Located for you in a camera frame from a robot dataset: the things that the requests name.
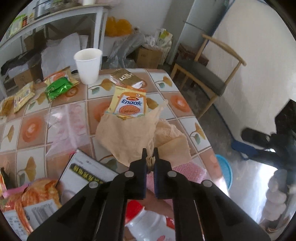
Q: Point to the gold snack packet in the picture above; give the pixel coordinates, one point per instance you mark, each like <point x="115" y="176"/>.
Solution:
<point x="123" y="77"/>

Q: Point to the small green snack packet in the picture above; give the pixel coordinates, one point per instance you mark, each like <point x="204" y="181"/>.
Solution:
<point x="58" y="87"/>

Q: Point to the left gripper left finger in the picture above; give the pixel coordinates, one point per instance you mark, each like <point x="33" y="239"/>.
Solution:
<point x="97" y="212"/>

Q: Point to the yellow Enaak snack packet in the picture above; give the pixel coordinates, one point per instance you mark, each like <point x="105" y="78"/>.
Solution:
<point x="128" y="102"/>

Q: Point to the white yogurt drink bottle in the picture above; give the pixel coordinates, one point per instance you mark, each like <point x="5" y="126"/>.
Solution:
<point x="148" y="225"/>

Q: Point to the silver refrigerator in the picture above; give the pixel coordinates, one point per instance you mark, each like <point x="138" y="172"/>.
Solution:
<point x="188" y="20"/>

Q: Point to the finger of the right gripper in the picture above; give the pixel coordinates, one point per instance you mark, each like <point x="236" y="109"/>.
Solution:
<point x="258" y="138"/>
<point x="261" y="156"/>

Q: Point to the white fluffy gloved hand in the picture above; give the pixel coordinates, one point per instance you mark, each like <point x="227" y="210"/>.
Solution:
<point x="276" y="195"/>

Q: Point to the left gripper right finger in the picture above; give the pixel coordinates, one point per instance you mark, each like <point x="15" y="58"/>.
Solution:
<point x="202" y="211"/>

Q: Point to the pink clear plastic bag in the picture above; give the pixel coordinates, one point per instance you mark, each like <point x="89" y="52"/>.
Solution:
<point x="67" y="129"/>

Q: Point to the wooden chair black seat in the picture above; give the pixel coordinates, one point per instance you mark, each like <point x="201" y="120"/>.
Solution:
<point x="202" y="76"/>

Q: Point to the blue mesh trash basket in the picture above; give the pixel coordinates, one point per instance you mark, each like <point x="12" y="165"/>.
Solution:
<point x="226" y="170"/>

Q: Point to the cardboard box on floor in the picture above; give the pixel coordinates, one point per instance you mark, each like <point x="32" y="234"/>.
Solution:
<point x="146" y="58"/>

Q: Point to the grey plastic bag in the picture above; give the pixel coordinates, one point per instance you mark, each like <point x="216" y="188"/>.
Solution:
<point x="118" y="58"/>

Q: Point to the white side table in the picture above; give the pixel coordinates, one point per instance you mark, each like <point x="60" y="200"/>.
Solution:
<point x="99" y="10"/>

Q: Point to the white mattress blue edge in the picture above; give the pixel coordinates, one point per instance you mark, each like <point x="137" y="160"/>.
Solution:
<point x="259" y="90"/>

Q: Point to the white black carton box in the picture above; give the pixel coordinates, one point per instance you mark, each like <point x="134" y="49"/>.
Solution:
<point x="79" y="172"/>

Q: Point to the yellow cracker packet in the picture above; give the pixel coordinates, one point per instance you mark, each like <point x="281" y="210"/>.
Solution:
<point x="23" y="96"/>

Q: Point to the white paper cup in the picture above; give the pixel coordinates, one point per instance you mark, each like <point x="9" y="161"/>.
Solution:
<point x="88" y="62"/>

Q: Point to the pink sponge cloth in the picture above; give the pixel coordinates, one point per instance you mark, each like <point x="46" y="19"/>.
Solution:
<point x="193" y="172"/>

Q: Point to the pink snack bag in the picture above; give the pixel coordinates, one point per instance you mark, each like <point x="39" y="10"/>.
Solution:
<point x="27" y="207"/>

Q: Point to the yellow plastic bag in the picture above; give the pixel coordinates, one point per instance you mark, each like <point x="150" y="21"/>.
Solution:
<point x="117" y="27"/>

